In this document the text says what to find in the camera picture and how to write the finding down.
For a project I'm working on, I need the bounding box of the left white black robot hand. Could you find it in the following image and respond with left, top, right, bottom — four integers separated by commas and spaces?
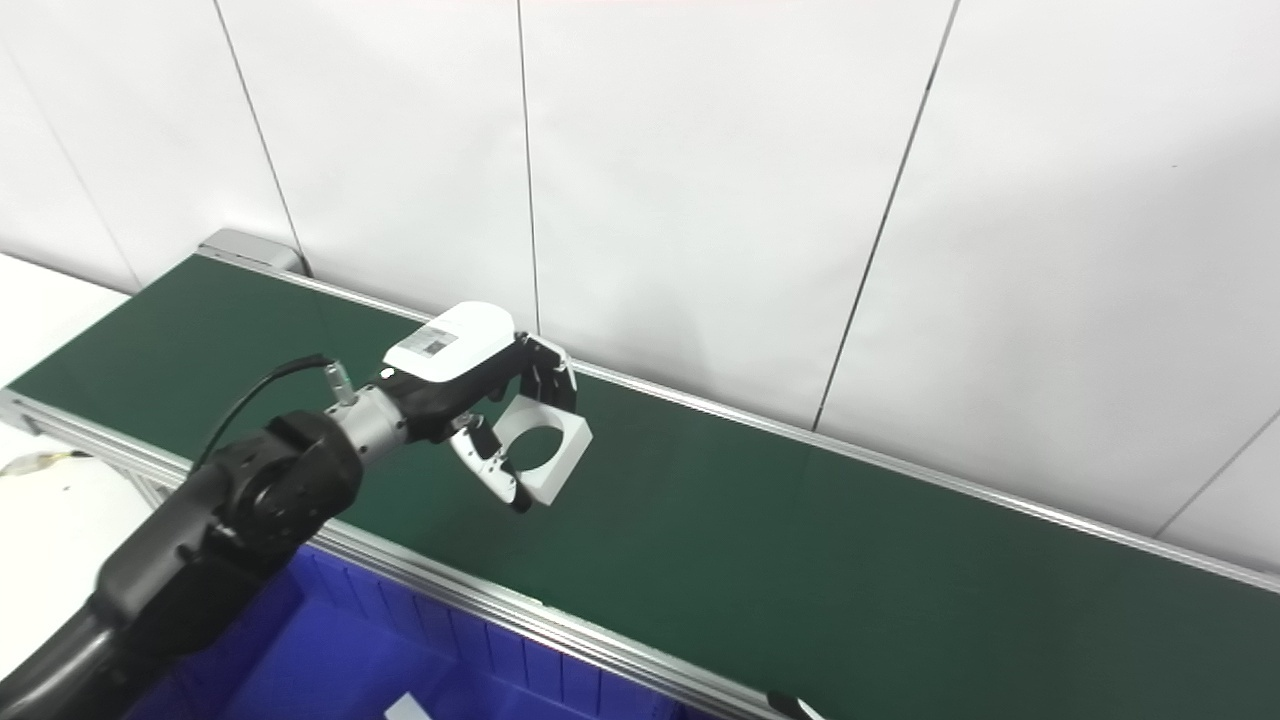
378, 302, 579, 515

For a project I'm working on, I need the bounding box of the white square ring part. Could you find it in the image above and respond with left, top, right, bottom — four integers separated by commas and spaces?
492, 393, 593, 506

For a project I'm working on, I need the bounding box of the green conveyor belt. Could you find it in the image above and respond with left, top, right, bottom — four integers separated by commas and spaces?
0, 228, 1280, 720

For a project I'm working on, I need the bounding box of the blue bin with white parts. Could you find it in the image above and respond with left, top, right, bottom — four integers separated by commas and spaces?
125, 545, 721, 720

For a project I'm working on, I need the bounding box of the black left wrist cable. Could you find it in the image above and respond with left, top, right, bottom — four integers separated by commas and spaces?
190, 353, 361, 471

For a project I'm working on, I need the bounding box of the cable with yellowish connector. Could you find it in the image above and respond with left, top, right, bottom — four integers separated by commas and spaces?
0, 448, 91, 479

